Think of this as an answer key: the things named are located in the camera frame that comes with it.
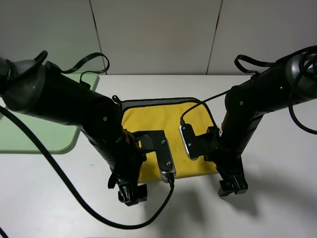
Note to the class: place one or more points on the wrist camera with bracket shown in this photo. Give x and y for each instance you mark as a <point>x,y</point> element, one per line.
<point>206,145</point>
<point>156,141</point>

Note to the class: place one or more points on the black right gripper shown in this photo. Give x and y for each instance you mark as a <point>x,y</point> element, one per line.
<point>230,169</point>

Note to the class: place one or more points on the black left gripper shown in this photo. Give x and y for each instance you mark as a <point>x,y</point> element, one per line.
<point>127,167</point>

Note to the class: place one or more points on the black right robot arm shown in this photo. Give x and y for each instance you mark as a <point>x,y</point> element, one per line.
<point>291,81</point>

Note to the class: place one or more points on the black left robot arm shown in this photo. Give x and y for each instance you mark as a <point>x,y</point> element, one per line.
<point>44,92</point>

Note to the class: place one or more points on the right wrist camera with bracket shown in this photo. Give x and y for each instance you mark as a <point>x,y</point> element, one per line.
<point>206,145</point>

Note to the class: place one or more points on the yellow microfiber towel black trim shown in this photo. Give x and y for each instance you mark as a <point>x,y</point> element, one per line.
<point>164,114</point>

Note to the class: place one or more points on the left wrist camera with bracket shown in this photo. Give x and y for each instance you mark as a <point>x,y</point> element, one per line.
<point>156,141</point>

